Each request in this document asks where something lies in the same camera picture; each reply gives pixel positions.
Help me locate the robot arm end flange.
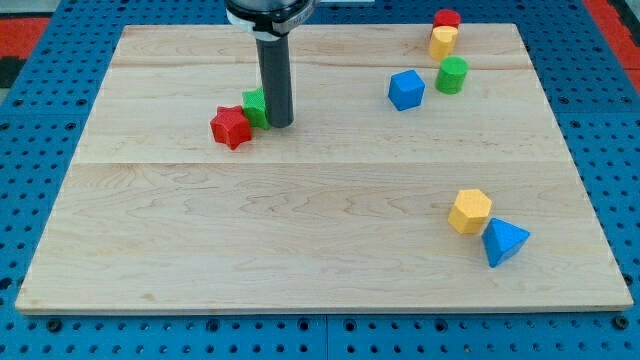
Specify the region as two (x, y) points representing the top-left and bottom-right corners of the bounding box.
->
(224, 0), (320, 41)

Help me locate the blue cube block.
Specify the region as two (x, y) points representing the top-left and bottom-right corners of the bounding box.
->
(388, 69), (426, 111)

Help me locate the light wooden board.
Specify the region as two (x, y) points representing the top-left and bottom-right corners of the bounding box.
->
(15, 23), (633, 315)

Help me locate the green star block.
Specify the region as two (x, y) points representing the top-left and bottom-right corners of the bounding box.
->
(242, 87), (271, 130)

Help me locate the red star block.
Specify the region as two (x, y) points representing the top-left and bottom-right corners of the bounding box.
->
(210, 105), (252, 150)

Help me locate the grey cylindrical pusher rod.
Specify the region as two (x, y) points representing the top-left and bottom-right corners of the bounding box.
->
(256, 35), (294, 128)

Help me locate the yellow hexagon block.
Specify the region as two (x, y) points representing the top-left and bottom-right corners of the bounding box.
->
(448, 189), (493, 234)

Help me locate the green cylinder block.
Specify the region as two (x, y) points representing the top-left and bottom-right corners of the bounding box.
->
(435, 56), (469, 94)

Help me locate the yellow heart block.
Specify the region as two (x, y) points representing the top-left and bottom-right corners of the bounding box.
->
(429, 26), (459, 61)

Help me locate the blue triangular prism block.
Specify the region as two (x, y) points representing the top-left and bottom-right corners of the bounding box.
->
(481, 218), (530, 268)

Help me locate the red cylinder block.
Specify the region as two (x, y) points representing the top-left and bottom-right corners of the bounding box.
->
(432, 9), (462, 29)

